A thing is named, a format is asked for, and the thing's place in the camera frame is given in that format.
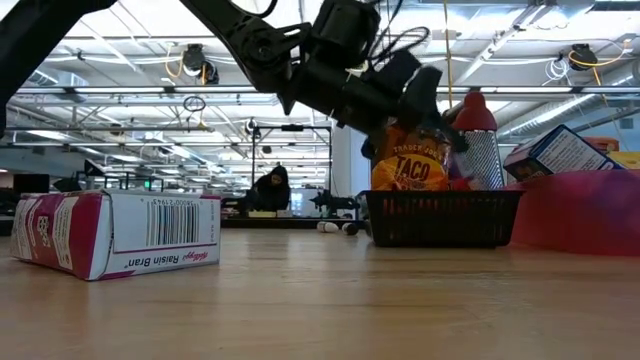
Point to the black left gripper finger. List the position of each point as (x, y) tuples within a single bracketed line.
[(396, 74), (425, 97)]

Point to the orange taco seasoning packet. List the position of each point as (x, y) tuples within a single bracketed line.
[(410, 165)]

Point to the blue cereal box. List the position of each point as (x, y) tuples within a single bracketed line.
[(560, 152)]

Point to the orange cereal box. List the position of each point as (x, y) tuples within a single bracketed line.
[(602, 145)]

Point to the yellow cereal box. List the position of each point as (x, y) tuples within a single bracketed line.
[(627, 160)]

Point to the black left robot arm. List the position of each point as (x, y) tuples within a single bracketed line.
[(30, 30)]

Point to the white building column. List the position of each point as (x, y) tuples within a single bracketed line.
[(350, 170)]

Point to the small black background machine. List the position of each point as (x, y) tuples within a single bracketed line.
[(335, 202)]

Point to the bright background screen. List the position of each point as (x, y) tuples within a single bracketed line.
[(302, 202)]

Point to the person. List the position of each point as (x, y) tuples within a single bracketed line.
[(272, 192)]

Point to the black plastic basket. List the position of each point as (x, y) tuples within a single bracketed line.
[(440, 220)]

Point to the pink plastic tray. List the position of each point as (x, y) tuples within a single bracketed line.
[(580, 215)]

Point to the grey ceiling beam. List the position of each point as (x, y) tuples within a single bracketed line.
[(100, 129)]

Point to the purple raisin bran box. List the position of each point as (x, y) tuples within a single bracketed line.
[(125, 235)]

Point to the black background monitor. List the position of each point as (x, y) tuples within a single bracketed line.
[(31, 184)]

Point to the black background frame stand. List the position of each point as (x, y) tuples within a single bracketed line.
[(292, 128)]

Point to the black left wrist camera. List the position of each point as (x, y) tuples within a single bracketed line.
[(345, 30)]

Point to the silver ventilation duct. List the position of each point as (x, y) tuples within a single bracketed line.
[(35, 75), (575, 107)]

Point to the long ceiling light rail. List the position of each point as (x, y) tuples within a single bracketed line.
[(150, 90)]

